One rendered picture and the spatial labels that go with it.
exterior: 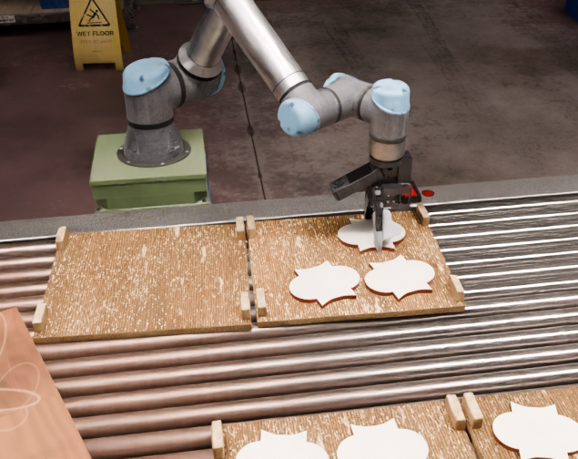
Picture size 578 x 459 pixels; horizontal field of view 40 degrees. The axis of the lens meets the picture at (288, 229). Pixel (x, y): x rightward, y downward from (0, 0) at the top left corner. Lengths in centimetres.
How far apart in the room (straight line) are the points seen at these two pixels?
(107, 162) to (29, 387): 87
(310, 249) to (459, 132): 269
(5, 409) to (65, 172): 282
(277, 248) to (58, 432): 69
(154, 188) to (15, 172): 221
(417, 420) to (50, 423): 58
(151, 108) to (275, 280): 59
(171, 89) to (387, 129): 63
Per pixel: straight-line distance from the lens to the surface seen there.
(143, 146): 200
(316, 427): 133
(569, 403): 144
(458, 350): 153
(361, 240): 172
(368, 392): 141
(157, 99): 197
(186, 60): 200
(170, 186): 196
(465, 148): 416
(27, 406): 128
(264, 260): 167
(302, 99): 154
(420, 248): 173
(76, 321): 158
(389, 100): 156
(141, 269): 168
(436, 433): 134
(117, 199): 198
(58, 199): 382
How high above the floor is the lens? 193
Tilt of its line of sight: 34 degrees down
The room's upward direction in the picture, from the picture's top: 1 degrees counter-clockwise
